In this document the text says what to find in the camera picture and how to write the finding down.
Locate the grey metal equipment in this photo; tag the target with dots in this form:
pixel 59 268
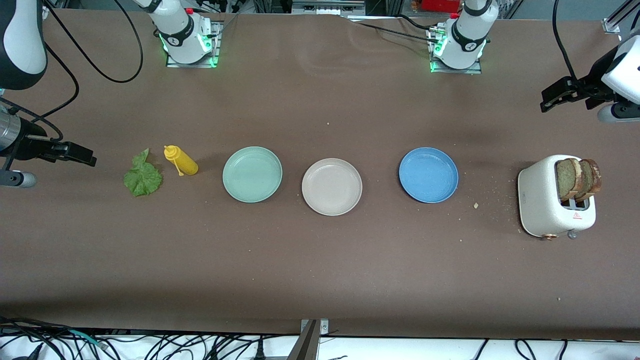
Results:
pixel 327 7

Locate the aluminium frame profile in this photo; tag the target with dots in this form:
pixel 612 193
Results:
pixel 617 17

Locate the mint green plate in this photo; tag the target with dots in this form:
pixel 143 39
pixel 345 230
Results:
pixel 252 175

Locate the metal table bracket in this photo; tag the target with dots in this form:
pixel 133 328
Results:
pixel 311 345

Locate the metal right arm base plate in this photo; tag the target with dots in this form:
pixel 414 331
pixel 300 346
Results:
pixel 218 40

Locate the blue plate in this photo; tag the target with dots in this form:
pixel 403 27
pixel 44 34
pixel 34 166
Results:
pixel 428 175

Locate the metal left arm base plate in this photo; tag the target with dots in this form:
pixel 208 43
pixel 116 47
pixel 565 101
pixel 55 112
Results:
pixel 457 71

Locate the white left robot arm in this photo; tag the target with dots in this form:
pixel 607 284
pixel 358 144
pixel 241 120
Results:
pixel 467 40

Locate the beige plate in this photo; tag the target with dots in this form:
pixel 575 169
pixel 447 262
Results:
pixel 331 187

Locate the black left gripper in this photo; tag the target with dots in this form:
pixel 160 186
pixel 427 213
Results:
pixel 593 80

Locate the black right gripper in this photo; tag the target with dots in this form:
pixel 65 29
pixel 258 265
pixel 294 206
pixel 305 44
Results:
pixel 31 141

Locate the white toaster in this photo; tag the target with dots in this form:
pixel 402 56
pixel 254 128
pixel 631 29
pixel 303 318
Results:
pixel 537 200

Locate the red box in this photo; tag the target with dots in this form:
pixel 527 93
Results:
pixel 440 5

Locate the yellow mustard squeeze bottle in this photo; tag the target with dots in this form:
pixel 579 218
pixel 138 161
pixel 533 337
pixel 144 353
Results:
pixel 185 164

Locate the brown bread slice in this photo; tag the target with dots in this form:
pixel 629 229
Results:
pixel 593 180
pixel 567 177

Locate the green lettuce leaf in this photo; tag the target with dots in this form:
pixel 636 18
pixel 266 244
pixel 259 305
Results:
pixel 142 180

